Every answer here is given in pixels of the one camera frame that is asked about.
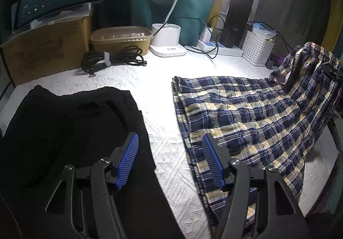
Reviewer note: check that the black power adapter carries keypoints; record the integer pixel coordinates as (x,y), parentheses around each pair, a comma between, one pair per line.
(230,37)

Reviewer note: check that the purple cloth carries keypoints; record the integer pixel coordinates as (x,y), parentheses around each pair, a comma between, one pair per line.
(277,59)

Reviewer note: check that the white textured table cover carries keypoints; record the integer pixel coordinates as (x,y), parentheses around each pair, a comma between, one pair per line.
(160,89)

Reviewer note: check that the yellow curtain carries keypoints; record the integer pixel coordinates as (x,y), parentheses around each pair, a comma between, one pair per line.
(329,22)
(218,8)

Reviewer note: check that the black pants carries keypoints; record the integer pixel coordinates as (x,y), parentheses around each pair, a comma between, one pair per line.
(67,126)

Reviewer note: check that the cardboard box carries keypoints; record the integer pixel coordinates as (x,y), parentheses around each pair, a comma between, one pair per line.
(45,51)

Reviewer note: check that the blue plastic bag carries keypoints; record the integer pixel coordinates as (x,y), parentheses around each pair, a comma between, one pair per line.
(264,28)

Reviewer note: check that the white charger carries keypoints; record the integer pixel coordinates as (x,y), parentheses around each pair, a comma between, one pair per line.
(206,34)

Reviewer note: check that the white desk lamp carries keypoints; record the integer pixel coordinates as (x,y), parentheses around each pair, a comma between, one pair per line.
(166,38)

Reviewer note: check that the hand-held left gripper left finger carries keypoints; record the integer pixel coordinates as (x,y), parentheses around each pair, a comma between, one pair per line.
(128,158)

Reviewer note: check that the tan lidded container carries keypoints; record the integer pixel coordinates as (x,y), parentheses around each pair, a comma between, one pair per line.
(120,39)

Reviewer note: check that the white tablet stand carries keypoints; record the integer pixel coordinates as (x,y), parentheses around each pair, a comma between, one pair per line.
(61,15)

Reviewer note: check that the white power strip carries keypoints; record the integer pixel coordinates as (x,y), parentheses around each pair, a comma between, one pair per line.
(227,50)

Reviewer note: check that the white plastic basket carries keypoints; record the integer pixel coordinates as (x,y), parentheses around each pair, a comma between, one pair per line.
(257,49)

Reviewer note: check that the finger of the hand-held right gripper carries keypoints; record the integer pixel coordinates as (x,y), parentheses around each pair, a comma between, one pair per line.
(332,71)

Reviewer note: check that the plaid pants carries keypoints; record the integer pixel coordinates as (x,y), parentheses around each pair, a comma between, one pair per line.
(241,110)

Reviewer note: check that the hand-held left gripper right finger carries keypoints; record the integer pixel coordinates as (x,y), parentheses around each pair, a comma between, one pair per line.
(213,161)

